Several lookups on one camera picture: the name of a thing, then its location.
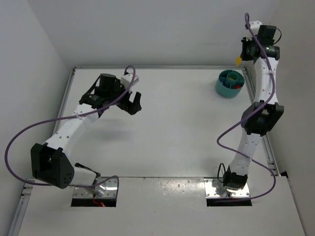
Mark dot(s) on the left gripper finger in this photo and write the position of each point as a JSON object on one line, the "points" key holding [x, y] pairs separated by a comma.
{"points": [[136, 101], [131, 110]]}

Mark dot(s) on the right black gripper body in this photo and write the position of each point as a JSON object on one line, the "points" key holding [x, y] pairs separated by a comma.
{"points": [[245, 52]]}

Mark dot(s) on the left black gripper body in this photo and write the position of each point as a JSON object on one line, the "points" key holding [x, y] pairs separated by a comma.
{"points": [[126, 103]]}

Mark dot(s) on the yellow lego plate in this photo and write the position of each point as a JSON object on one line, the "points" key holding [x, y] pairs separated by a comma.
{"points": [[238, 61]]}

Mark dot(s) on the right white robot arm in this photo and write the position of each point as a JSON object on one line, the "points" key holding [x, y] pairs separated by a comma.
{"points": [[265, 111]]}

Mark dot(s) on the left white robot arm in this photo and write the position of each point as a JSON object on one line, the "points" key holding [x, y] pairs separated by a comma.
{"points": [[52, 162]]}

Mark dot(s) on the teal divided round container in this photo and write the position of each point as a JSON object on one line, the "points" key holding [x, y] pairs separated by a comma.
{"points": [[224, 87]]}

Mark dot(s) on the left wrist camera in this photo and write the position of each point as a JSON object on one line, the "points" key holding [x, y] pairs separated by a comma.
{"points": [[126, 80]]}

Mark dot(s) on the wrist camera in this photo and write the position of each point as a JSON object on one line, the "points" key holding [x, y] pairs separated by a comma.
{"points": [[126, 80], [255, 26]]}

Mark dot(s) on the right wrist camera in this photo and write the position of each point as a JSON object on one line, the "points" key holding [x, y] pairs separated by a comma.
{"points": [[255, 26]]}

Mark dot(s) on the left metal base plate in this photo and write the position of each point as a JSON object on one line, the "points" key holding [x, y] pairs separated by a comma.
{"points": [[107, 190]]}

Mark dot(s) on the metal base plate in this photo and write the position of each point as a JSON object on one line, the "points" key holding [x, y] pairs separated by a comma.
{"points": [[214, 190], [107, 190]]}

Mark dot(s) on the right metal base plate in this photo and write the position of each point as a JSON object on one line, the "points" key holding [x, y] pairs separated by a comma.
{"points": [[214, 190]]}

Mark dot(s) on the aluminium frame rail left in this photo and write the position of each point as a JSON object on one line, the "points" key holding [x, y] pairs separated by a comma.
{"points": [[20, 210]]}

